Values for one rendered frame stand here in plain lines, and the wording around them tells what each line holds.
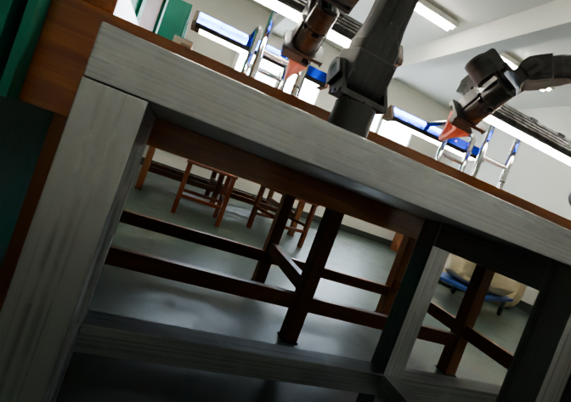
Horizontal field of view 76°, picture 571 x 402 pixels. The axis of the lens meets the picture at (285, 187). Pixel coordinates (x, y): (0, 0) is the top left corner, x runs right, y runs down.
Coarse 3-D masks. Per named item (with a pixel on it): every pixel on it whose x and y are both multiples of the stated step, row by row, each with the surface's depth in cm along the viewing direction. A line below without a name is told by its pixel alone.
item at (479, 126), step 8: (480, 96) 87; (456, 104) 91; (472, 104) 88; (480, 104) 86; (456, 112) 89; (464, 112) 90; (472, 112) 88; (480, 112) 87; (488, 112) 86; (464, 120) 88; (472, 120) 89; (480, 120) 89; (480, 128) 90
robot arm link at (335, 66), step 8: (336, 56) 53; (336, 64) 52; (344, 64) 52; (328, 72) 54; (336, 72) 52; (344, 72) 51; (328, 80) 53; (336, 80) 52; (344, 80) 51; (336, 88) 51; (344, 88) 50; (336, 96) 53; (352, 96) 51; (360, 96) 51; (384, 96) 54; (368, 104) 52; (376, 104) 52; (384, 104) 53; (376, 112) 54; (384, 112) 53
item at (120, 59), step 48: (96, 48) 25; (144, 48) 26; (144, 96) 26; (192, 96) 27; (240, 96) 28; (240, 144) 45; (288, 144) 30; (336, 144) 31; (384, 192) 34; (432, 192) 36; (480, 192) 37; (528, 240) 41
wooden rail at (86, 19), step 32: (64, 0) 57; (64, 32) 58; (96, 32) 59; (32, 64) 57; (64, 64) 58; (32, 96) 58; (64, 96) 59; (288, 96) 70; (160, 128) 64; (192, 160) 67; (224, 160) 68; (256, 160) 70; (416, 160) 80; (288, 192) 73; (320, 192) 75; (352, 192) 77; (384, 224) 80; (416, 224) 83
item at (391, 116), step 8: (392, 112) 173; (400, 112) 176; (384, 120) 180; (392, 120) 174; (400, 120) 174; (408, 120) 176; (416, 120) 179; (416, 128) 177; (424, 128) 179; (432, 128) 182; (432, 136) 181; (448, 144) 184; (456, 144) 186; (464, 144) 189; (464, 152) 188; (472, 152) 190
